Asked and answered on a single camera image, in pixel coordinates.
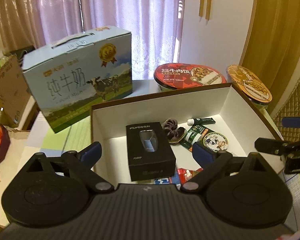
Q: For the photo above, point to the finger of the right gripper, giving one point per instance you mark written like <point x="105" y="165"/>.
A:
<point x="274" y="147"/>
<point x="291" y="122"/>

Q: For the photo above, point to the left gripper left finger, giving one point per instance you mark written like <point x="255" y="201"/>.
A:
<point x="80" y="166"/>

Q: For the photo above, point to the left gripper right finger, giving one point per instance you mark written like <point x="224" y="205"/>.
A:
<point x="213" y="165"/>

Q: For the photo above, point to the green ointment blister card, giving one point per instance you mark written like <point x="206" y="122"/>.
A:
<point x="212" y="140"/>

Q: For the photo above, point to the red snack packet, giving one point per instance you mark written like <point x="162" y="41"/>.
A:
<point x="185" y="174"/>

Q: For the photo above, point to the green lip balm tube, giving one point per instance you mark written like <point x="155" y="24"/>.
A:
<point x="199" y="121"/>

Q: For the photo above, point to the dark velvet scrunchie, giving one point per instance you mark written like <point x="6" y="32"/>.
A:
<point x="173" y="131"/>

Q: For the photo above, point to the blue toothpick box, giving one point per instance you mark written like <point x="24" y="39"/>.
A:
<point x="170" y="180"/>

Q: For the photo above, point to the black shaver box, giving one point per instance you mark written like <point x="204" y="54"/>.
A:
<point x="149" y="153"/>

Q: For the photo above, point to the quilted tan chair cushion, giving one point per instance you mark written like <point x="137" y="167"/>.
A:
<point x="291" y="108"/>

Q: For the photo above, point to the large brown cardboard box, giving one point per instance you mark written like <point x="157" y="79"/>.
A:
<point x="235" y="115"/>

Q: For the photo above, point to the plaid tablecloth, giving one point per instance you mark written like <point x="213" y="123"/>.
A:
<point x="78" y="136"/>

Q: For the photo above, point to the green instant noodle bowl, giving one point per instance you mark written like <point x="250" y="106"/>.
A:
<point x="250" y="85"/>

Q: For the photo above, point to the dark red tray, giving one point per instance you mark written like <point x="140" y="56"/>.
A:
<point x="4" y="142"/>

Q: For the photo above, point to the blue milk carton box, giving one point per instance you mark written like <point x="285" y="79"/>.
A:
<point x="68" y="77"/>

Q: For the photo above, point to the brown drape curtain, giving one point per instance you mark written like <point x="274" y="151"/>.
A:
<point x="272" y="47"/>

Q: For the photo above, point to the red instant rice bowl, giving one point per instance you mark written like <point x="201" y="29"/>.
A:
<point x="172" y="76"/>

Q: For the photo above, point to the purple sheer curtain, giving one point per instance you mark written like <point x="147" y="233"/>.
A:
<point x="155" y="26"/>

